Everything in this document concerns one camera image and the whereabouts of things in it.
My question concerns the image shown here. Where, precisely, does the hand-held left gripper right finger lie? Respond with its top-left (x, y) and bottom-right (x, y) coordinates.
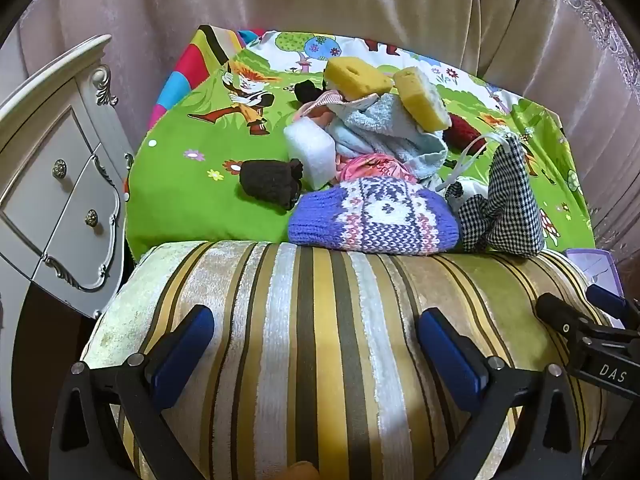
top-left (417, 308), bottom-right (593, 480)

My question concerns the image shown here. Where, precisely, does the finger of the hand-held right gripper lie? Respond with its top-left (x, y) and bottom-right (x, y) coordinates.
top-left (536, 292), bottom-right (601, 342)
top-left (586, 284), bottom-right (633, 323)

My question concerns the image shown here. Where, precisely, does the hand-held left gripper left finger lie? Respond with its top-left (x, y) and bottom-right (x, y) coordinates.
top-left (50, 304), bottom-right (216, 480)

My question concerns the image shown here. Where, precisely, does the purple storage box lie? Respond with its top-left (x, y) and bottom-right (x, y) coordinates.
top-left (565, 249), bottom-right (623, 306)

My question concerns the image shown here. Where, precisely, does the houndstooth fabric pouch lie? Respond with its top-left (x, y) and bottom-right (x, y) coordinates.
top-left (437, 132), bottom-right (545, 256)

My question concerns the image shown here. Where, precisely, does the purple patterned knitted hat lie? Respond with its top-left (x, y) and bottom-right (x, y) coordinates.
top-left (287, 178), bottom-right (461, 253)

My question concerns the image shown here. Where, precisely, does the dark red knitted cloth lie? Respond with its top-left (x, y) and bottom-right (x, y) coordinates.
top-left (442, 114), bottom-right (483, 150)

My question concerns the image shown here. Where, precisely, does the pink knitted cloth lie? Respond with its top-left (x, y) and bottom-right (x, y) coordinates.
top-left (339, 154), bottom-right (417, 184)

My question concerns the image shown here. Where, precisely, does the white sponge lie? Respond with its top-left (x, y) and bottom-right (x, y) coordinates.
top-left (283, 117), bottom-right (337, 188)

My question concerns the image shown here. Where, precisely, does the light blue towel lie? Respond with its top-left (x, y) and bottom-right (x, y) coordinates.
top-left (325, 94), bottom-right (449, 181)

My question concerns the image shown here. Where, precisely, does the salmon pink plush cloth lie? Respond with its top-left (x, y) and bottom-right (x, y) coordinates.
top-left (300, 102), bottom-right (347, 133)

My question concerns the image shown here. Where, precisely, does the pink satin cloth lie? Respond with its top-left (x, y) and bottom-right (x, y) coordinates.
top-left (295, 89), bottom-right (381, 121)

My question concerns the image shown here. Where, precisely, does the black fuzzy cloth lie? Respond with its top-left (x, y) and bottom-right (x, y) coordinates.
top-left (293, 80), bottom-right (331, 106)

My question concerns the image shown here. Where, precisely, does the yellow sponge with hole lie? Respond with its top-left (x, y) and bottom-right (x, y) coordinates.
top-left (324, 57), bottom-right (394, 101)

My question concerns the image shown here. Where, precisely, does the striped velvet cushion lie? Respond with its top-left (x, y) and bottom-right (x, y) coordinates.
top-left (80, 240), bottom-right (616, 480)

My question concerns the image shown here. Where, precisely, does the cartoon printed green blanket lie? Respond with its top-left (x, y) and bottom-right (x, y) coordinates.
top-left (122, 25), bottom-right (598, 261)

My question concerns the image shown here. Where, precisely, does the white carved cabinet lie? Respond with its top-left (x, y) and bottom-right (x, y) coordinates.
top-left (0, 35), bottom-right (136, 321)

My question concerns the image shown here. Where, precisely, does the embroidered lace curtain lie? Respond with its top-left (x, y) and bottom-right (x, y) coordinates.
top-left (530, 0), bottom-right (640, 261)

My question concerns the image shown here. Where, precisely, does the beige satin curtain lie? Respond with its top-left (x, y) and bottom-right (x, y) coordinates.
top-left (0, 0), bottom-right (640, 271)

